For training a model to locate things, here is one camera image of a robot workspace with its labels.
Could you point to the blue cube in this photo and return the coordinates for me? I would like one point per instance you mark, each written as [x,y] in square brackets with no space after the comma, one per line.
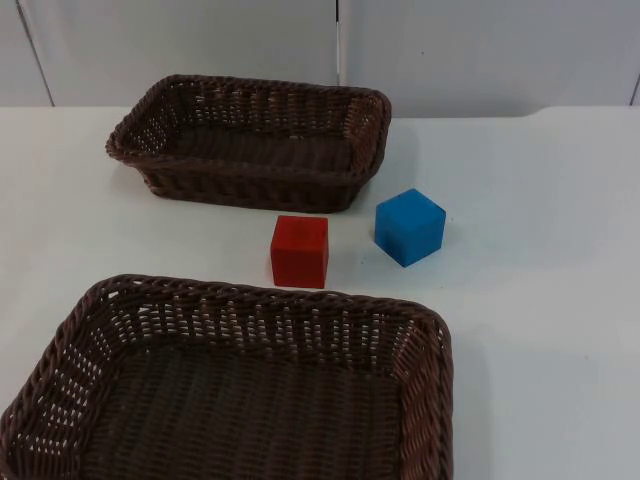
[407,230]

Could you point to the red cube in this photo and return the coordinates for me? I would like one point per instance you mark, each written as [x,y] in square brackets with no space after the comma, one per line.
[299,255]

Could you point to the dark brown wicker basket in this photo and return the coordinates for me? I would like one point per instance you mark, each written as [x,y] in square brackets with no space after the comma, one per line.
[250,150]
[240,400]

